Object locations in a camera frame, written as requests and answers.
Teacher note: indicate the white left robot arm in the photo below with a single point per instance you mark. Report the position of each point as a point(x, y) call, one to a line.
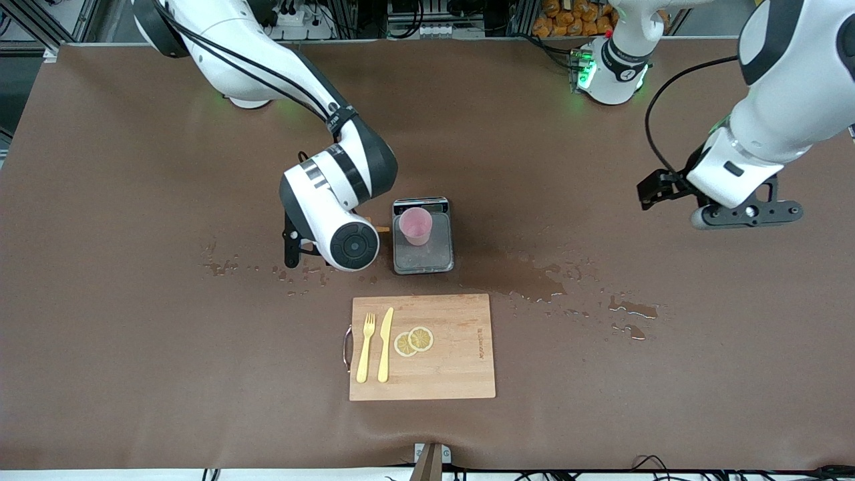
point(775, 120)

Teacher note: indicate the silver digital kitchen scale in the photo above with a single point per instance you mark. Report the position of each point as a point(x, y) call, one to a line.
point(424, 260)

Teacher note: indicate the medium liquid puddle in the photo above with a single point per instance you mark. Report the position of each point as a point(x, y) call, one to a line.
point(634, 308)

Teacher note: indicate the wooden metal table clamp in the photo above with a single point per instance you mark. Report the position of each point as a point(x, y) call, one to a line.
point(431, 461)

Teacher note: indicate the pink plastic cup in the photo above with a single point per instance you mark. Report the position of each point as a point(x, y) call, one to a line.
point(415, 227)

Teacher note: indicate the scattered liquid droplets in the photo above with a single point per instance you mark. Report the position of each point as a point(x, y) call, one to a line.
point(300, 274)
point(217, 267)

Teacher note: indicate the brown table mat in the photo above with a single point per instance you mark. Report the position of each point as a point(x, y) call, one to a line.
point(133, 367)

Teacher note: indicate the small liquid puddle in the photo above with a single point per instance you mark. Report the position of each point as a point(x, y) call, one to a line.
point(631, 331)

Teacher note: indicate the large liquid puddle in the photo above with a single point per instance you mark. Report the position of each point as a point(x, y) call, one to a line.
point(521, 277)

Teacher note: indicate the pile of orange objects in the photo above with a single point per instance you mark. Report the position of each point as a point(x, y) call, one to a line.
point(574, 20)

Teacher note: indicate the white power strip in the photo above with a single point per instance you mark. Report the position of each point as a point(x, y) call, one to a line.
point(300, 23)

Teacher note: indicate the yellow plastic knife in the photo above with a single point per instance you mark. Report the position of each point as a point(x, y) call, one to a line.
point(385, 347)

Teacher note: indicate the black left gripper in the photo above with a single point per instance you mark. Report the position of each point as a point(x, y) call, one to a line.
point(676, 183)

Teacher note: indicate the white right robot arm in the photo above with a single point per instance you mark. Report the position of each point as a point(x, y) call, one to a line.
point(314, 207)

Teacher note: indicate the yellow plastic fork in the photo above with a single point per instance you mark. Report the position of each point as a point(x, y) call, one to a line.
point(364, 354)

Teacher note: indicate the lemon slice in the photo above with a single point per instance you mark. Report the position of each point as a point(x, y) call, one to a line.
point(401, 346)
point(422, 338)

